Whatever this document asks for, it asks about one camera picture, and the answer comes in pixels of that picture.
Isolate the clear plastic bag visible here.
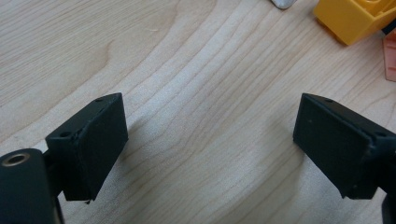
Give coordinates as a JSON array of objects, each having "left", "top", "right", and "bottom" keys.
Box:
[{"left": 270, "top": 0, "right": 298, "bottom": 10}]

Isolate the orange toy brick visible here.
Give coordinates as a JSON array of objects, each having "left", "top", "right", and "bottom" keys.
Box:
[{"left": 312, "top": 0, "right": 396, "bottom": 47}]

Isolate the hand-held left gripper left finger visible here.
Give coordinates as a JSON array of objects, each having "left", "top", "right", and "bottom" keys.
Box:
[{"left": 45, "top": 91, "right": 129, "bottom": 203}]

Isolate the small pink toy brick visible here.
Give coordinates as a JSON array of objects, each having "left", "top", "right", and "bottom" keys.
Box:
[{"left": 382, "top": 31, "right": 396, "bottom": 83}]

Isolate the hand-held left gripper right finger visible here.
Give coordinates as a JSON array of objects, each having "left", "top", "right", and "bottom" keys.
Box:
[{"left": 292, "top": 92, "right": 396, "bottom": 200}]

